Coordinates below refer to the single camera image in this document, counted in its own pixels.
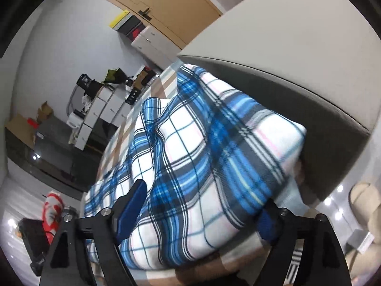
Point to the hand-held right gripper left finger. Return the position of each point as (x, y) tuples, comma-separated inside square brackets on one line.
[(131, 211)]

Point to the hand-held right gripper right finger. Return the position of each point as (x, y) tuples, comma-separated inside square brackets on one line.
[(266, 226)]

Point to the blue plaid shirt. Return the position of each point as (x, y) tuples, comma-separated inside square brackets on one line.
[(193, 155)]

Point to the red and white bag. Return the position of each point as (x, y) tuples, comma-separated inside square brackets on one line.
[(52, 211)]

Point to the dark grey cabinet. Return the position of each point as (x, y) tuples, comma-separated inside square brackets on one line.
[(59, 149)]

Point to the black case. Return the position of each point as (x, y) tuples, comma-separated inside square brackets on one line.
[(32, 238)]

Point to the beige cushion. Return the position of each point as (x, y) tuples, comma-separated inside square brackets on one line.
[(366, 202)]

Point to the white drawer cabinet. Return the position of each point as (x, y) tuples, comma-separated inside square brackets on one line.
[(101, 107)]

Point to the black printed box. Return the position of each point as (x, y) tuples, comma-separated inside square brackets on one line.
[(133, 96)]

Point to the bed with checkered sheet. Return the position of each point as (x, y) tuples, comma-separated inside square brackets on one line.
[(162, 86)]

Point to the open cardboard box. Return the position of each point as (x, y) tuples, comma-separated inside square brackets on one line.
[(44, 113), (20, 129)]

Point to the brown cardboard box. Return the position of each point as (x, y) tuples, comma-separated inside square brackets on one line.
[(141, 77)]

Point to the black appliance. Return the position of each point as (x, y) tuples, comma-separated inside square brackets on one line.
[(87, 83)]

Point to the green bag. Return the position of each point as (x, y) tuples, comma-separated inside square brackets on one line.
[(114, 76)]

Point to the white wardrobe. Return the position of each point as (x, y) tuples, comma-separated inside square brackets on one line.
[(151, 46)]

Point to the beige upholstered headboard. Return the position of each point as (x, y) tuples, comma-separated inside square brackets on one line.
[(282, 50)]

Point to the yellow and black box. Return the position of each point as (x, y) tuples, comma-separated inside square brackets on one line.
[(125, 20)]

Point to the wooden door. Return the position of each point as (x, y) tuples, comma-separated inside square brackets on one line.
[(178, 6)]

